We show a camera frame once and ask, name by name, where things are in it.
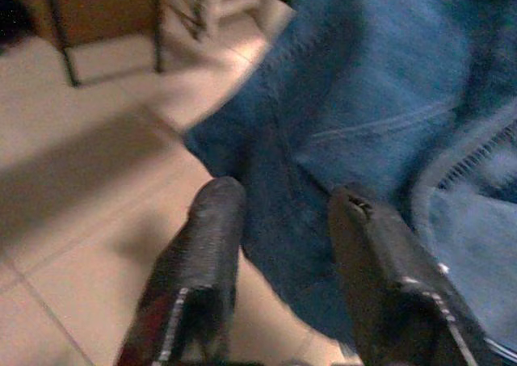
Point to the brown board panel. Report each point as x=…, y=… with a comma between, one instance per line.
x=105, y=6

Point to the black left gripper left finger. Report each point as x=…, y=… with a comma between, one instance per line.
x=202, y=253

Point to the blue denim garment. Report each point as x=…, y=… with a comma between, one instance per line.
x=363, y=79

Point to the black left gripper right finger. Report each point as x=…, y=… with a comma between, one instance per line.
x=387, y=269

